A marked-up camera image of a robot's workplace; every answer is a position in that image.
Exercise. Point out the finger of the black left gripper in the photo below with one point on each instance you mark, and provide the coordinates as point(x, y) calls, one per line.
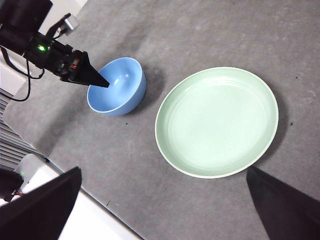
point(87, 75)

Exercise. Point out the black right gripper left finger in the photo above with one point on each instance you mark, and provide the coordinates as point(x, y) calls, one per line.
point(45, 215)

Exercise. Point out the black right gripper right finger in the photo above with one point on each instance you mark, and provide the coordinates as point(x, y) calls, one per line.
point(287, 212)

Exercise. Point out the blue ribbed bowl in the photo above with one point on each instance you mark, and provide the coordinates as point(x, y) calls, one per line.
point(120, 100)

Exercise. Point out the green round plate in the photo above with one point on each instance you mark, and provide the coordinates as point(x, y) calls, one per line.
point(215, 122)

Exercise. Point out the white rounded device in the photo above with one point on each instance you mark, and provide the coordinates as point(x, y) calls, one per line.
point(31, 167)

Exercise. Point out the grey slatted panel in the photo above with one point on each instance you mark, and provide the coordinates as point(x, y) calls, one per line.
point(10, 140)

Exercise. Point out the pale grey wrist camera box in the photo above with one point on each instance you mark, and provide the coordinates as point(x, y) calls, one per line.
point(71, 25)

